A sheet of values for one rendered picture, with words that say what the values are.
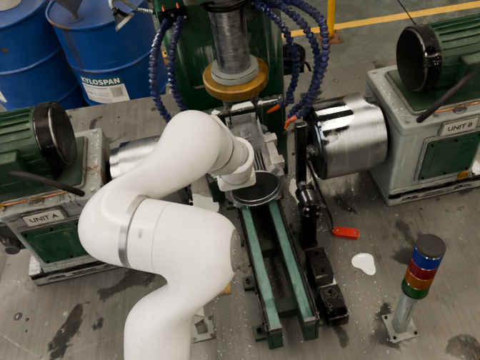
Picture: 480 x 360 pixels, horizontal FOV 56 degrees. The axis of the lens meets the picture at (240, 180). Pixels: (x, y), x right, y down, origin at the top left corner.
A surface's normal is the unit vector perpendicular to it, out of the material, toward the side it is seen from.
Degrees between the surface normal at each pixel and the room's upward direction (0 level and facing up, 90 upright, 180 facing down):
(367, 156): 81
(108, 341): 0
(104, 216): 18
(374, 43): 0
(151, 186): 99
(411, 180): 89
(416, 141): 89
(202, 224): 13
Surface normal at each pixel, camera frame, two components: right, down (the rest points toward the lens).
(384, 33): -0.11, -0.65
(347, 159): 0.17, 0.61
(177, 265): -0.24, 0.36
